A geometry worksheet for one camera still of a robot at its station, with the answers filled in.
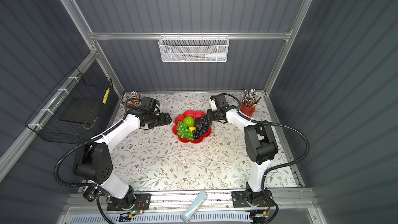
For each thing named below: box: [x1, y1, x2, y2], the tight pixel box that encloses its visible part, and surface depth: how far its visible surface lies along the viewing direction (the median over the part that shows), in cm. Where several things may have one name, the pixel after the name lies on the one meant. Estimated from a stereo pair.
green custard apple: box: [182, 116, 195, 128], surface depth 98 cm
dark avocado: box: [194, 117, 201, 130], surface depth 100 cm
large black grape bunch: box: [192, 114, 212, 140], surface depth 95 cm
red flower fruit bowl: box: [172, 109, 212, 144], surface depth 96 cm
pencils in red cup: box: [242, 88, 262, 108], surface depth 96 cm
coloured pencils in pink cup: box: [121, 90, 143, 108], surface depth 102 cm
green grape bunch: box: [176, 120, 195, 142], surface depth 93 cm
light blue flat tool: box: [181, 190, 208, 224], surface depth 69 cm
